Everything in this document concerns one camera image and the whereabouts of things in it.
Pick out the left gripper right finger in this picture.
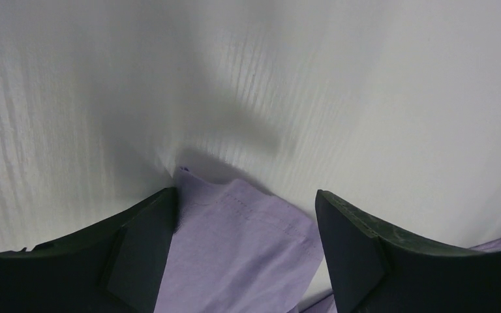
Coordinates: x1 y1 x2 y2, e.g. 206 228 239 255
315 190 501 312

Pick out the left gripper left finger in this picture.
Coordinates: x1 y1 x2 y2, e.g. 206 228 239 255
0 187 179 312

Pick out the purple t shirt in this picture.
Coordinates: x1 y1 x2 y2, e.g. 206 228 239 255
153 166 501 313

